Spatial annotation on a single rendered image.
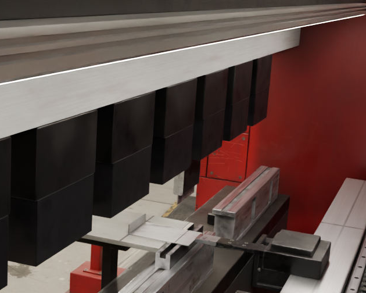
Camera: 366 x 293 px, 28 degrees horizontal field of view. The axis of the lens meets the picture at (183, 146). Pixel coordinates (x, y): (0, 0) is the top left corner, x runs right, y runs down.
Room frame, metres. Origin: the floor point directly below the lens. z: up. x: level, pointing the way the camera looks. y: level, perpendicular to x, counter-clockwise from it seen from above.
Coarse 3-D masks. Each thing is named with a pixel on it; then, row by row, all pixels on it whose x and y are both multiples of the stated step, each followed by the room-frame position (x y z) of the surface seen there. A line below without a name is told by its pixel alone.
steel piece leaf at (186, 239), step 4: (188, 232) 1.43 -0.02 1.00; (192, 232) 1.43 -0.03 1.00; (196, 232) 1.43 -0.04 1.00; (184, 236) 1.40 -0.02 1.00; (188, 236) 1.40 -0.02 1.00; (192, 236) 1.41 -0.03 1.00; (196, 236) 1.41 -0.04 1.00; (180, 240) 1.38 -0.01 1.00; (184, 240) 1.38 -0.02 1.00; (188, 240) 1.38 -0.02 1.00; (192, 240) 1.38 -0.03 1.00; (180, 244) 1.36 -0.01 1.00; (184, 244) 1.36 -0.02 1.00; (188, 244) 1.36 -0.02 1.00
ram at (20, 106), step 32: (288, 32) 2.03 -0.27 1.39; (128, 64) 1.01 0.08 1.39; (160, 64) 1.12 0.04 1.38; (192, 64) 1.27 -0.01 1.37; (224, 64) 1.46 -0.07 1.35; (0, 96) 0.71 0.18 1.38; (32, 96) 0.77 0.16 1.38; (64, 96) 0.84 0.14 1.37; (96, 96) 0.92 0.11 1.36; (128, 96) 1.01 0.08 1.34; (0, 128) 0.71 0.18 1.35
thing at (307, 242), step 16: (208, 240) 1.38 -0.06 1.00; (224, 240) 1.39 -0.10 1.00; (272, 240) 1.36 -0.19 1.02; (288, 240) 1.33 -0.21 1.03; (304, 240) 1.34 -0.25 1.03; (320, 240) 1.37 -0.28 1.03; (272, 256) 1.29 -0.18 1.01; (288, 256) 1.28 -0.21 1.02; (304, 256) 1.28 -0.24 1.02; (320, 256) 1.29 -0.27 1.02; (288, 272) 1.28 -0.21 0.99; (304, 272) 1.27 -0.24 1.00; (320, 272) 1.26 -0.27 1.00
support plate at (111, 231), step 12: (96, 216) 1.49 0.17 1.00; (120, 216) 1.50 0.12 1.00; (132, 216) 1.51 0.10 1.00; (156, 216) 1.52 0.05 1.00; (96, 228) 1.42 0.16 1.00; (108, 228) 1.42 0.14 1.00; (120, 228) 1.43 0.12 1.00; (96, 240) 1.37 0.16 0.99; (108, 240) 1.36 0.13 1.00; (132, 240) 1.36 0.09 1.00; (144, 240) 1.37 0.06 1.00; (156, 240) 1.37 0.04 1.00
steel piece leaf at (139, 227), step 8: (144, 216) 1.47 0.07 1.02; (128, 224) 1.40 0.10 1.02; (136, 224) 1.43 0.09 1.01; (144, 224) 1.46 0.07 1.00; (152, 224) 1.46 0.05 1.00; (128, 232) 1.39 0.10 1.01; (136, 232) 1.41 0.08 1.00; (144, 232) 1.41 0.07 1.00; (152, 232) 1.41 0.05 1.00; (160, 232) 1.42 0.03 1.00; (168, 232) 1.42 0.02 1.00; (176, 232) 1.42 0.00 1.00; (184, 232) 1.43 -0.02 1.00; (160, 240) 1.37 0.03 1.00; (168, 240) 1.37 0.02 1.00; (176, 240) 1.38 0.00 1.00
